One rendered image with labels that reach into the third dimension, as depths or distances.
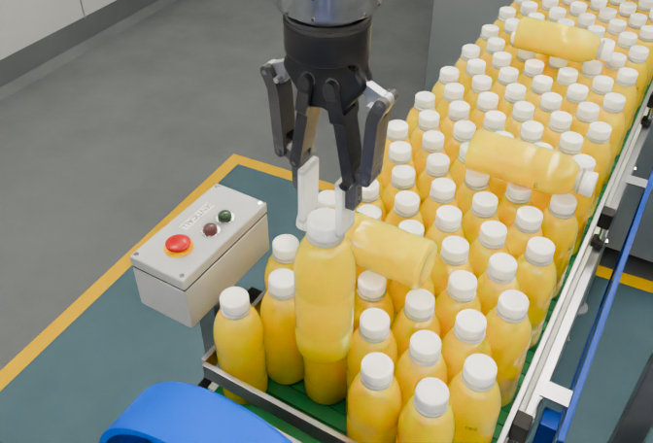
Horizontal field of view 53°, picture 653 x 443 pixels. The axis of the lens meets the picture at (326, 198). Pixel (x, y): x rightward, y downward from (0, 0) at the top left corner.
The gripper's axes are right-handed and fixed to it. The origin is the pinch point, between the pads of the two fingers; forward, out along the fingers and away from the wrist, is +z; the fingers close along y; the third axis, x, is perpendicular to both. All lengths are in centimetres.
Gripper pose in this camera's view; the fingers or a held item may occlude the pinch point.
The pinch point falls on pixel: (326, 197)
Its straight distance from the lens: 67.5
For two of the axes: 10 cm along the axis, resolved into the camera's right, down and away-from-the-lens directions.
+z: 0.0, 7.8, 6.3
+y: 8.6, 3.3, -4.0
